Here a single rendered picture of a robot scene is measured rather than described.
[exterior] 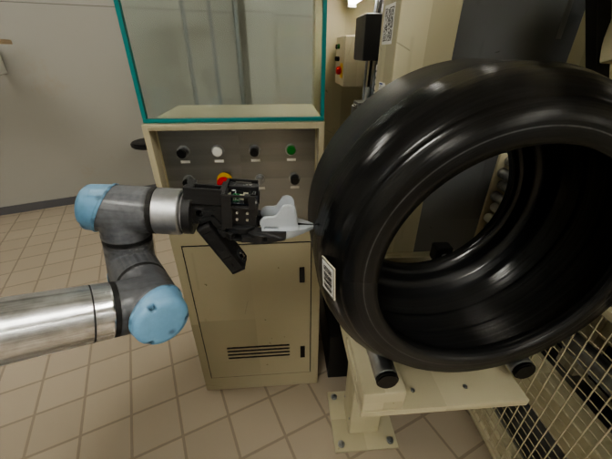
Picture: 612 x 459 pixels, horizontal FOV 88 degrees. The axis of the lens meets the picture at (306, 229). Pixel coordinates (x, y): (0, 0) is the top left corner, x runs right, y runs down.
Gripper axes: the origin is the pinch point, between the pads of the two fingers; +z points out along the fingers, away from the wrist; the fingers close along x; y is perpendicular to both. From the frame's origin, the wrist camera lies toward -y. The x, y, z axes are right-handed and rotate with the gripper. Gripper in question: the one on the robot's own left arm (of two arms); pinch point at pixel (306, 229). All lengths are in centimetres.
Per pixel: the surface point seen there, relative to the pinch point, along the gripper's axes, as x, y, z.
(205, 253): 51, -42, -29
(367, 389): -9.6, -30.8, 15.0
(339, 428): 28, -116, 29
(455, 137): -11.0, 19.8, 15.0
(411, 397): -8.4, -35.7, 26.1
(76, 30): 309, 21, -190
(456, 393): -8, -35, 36
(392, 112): -3.5, 20.9, 9.4
